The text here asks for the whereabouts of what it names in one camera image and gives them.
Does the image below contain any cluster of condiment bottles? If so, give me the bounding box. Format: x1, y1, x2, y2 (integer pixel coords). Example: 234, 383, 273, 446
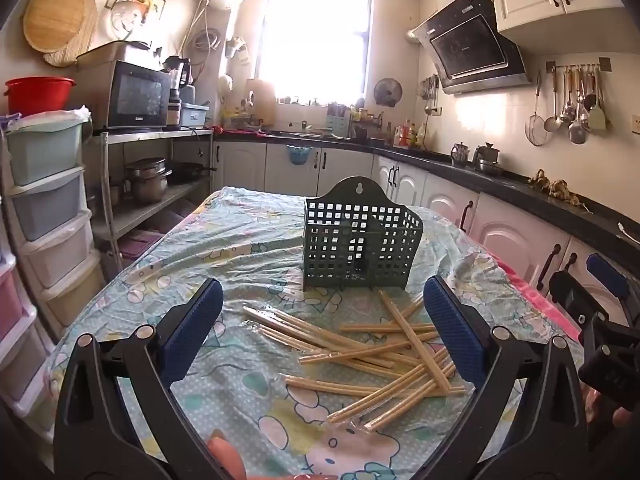
385, 120, 431, 150

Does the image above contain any person's left hand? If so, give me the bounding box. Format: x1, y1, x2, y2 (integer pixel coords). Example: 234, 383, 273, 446
206, 435, 248, 480

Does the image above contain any coiled hose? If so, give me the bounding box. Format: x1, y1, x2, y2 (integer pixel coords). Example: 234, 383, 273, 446
192, 27, 221, 53

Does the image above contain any blender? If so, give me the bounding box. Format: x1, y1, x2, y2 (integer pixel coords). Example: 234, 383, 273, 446
164, 55, 193, 126

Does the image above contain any pastel plastic drawer tower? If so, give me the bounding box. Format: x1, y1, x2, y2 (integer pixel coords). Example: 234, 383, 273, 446
2, 107, 108, 331

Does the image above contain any utensil hanging rail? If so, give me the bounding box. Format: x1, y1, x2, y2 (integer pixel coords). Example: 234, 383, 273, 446
546, 59, 612, 74

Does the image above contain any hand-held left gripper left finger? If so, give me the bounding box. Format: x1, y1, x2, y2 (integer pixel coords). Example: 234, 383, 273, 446
52, 277, 226, 480

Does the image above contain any wire mesh skimmer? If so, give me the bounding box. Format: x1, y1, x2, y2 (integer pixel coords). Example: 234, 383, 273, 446
525, 72, 547, 147

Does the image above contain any metal shelf rack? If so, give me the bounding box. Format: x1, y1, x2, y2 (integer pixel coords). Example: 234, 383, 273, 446
85, 127, 216, 281

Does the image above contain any cartoon cat printed tablecloth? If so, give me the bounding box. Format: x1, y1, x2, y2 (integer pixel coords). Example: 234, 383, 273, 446
47, 186, 586, 480

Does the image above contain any blue plastic box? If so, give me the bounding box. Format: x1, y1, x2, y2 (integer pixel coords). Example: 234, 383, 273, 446
180, 102, 210, 128

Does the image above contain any pale green organizer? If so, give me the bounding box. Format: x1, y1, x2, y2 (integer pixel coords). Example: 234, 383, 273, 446
326, 102, 351, 138

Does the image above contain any green plastic utensil basket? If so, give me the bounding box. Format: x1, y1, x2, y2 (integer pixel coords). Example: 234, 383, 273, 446
302, 176, 425, 293

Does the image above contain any black range hood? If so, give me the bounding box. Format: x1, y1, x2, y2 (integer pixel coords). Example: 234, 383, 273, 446
407, 0, 533, 96

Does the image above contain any small wall fan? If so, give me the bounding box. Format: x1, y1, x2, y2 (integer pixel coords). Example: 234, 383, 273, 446
374, 77, 404, 108

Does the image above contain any white wall-mounted holder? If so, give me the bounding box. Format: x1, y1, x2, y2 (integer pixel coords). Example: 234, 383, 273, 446
225, 37, 251, 63

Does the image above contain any dish drying rack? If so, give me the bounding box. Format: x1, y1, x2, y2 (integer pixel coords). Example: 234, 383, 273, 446
350, 107, 386, 143

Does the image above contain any round bamboo sieve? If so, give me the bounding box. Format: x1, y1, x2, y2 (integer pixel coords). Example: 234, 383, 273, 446
22, 0, 98, 53

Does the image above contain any black kitchen countertop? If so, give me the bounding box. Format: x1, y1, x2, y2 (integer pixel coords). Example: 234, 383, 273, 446
212, 127, 640, 261

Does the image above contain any purple lidded box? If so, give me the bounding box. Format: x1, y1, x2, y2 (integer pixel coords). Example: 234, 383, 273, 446
117, 230, 166, 261

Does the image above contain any person's right hand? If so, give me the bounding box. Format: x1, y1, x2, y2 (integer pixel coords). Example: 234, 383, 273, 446
586, 389, 634, 434

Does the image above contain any pink cloth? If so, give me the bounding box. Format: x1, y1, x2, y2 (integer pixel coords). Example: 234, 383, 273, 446
495, 255, 556, 311

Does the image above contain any ginger root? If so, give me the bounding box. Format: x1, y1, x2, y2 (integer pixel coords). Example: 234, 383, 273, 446
529, 169, 583, 207

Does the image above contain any window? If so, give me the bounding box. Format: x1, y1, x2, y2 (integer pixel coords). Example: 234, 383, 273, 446
255, 0, 373, 103

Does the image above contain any row of hanging metal ladles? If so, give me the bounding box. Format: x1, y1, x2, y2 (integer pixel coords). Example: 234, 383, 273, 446
544, 66, 598, 146

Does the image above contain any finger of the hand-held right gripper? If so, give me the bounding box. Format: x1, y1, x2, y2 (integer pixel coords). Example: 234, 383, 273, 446
548, 269, 609, 342
586, 253, 632, 312

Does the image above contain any black microwave oven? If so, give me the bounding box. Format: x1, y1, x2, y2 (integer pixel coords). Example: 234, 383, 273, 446
75, 59, 173, 131

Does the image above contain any pink plastic drawer tower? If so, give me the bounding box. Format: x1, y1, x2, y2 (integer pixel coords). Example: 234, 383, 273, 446
0, 250, 56, 426

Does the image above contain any blue hanging bin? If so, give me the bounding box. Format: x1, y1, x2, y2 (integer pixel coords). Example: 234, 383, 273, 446
286, 144, 314, 167

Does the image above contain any bunch of chopsticks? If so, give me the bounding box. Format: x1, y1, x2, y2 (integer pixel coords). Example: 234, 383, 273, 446
242, 287, 468, 433

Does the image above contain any glass pot lid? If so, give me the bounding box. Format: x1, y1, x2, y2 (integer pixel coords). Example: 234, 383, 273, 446
110, 0, 151, 41

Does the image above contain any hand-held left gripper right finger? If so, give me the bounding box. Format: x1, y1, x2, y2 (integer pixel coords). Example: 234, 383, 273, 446
422, 275, 592, 480

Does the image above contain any wooden cutting board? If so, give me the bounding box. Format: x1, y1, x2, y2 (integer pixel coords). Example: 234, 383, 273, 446
244, 78, 277, 128

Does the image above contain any round woven straw mat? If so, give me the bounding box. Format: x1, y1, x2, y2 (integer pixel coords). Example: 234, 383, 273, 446
42, 35, 96, 68

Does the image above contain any stainless steel pot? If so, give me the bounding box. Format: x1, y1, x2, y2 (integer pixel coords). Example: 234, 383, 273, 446
124, 157, 173, 206

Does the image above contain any green spatula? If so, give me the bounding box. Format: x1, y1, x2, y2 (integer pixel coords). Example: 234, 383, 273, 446
587, 67, 607, 131

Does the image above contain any black frying pan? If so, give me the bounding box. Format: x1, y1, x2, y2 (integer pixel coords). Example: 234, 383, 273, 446
167, 161, 218, 183

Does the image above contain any red plastic bucket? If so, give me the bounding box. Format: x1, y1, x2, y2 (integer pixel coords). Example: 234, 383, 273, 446
4, 76, 77, 116

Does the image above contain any cluster of small hanging utensils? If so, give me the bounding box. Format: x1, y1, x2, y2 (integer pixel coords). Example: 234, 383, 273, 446
419, 74, 442, 116

